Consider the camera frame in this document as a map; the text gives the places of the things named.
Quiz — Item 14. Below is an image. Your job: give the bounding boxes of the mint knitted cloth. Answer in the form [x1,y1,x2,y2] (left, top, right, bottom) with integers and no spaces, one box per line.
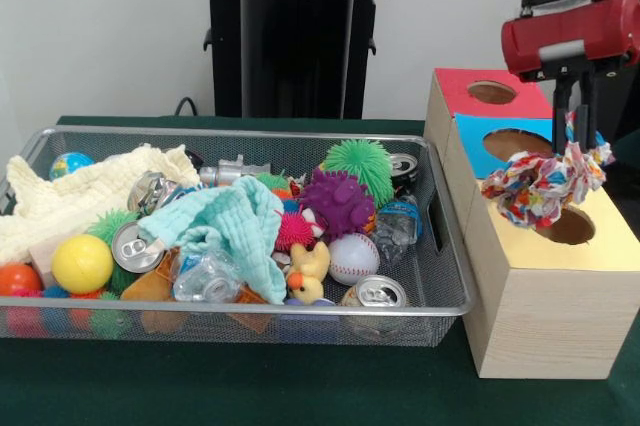
[137,175,287,306]

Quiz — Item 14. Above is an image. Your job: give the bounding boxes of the dark green table cloth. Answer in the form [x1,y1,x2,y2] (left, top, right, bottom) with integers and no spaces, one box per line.
[0,115,640,426]

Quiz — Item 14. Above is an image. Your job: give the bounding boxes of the yellow ball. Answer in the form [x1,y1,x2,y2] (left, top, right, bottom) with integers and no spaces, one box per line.
[50,234,115,296]

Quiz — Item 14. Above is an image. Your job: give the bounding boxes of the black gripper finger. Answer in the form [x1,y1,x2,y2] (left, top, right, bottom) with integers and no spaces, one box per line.
[552,76,572,157]
[574,70,607,152]

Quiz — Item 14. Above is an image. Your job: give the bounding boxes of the black cable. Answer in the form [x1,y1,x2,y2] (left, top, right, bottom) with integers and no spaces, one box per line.
[174,96,200,118]

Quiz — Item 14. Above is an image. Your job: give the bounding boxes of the black panel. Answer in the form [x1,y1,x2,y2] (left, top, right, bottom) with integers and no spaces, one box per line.
[594,63,640,147]

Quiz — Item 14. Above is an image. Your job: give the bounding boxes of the cream knitted cloth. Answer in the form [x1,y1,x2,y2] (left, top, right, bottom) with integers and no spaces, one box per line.
[0,143,201,265]

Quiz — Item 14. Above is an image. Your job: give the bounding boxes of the wooden three-hole box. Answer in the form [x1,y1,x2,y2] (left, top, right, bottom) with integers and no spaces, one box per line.
[423,67,640,380]

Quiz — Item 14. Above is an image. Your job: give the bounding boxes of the silver drink can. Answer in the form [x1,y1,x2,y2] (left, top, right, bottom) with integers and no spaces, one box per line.
[342,274,409,308]
[110,220,166,275]

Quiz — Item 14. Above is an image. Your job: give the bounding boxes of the silver mesh bin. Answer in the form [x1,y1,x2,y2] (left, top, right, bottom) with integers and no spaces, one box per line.
[0,124,477,347]

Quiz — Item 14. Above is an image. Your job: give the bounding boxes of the blue globe ball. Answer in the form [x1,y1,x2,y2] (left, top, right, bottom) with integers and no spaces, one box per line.
[48,150,96,181]

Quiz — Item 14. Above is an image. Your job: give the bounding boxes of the green spiky ball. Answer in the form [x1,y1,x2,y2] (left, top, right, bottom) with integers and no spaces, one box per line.
[323,138,396,210]

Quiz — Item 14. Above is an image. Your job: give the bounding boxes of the purple spiky toy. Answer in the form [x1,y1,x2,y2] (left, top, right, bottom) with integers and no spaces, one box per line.
[299,169,377,242]

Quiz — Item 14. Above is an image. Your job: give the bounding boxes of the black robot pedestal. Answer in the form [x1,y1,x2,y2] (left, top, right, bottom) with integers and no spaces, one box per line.
[193,0,401,120]

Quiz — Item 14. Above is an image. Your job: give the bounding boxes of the yellow plush duck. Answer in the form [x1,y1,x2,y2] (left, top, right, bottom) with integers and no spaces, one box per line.
[284,241,332,306]

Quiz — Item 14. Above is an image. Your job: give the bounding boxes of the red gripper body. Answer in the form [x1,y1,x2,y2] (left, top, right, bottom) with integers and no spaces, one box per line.
[501,0,640,85]

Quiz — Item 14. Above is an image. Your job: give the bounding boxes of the large colourful patterned cloth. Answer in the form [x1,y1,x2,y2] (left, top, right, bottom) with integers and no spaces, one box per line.
[480,110,615,231]

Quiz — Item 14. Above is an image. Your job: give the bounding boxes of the white baseball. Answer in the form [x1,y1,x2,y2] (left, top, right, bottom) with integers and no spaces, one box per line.
[328,233,382,287]

